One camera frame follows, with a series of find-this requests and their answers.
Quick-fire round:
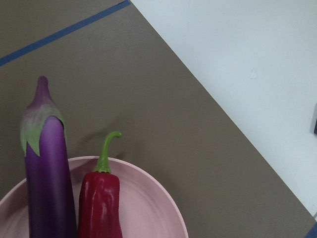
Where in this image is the red chili pepper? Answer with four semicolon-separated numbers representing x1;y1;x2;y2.
77;131;123;238

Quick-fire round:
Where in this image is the purple eggplant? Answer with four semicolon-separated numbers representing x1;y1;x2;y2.
20;76;77;238

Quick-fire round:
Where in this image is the pink plate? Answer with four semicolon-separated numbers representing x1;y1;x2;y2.
0;158;188;238

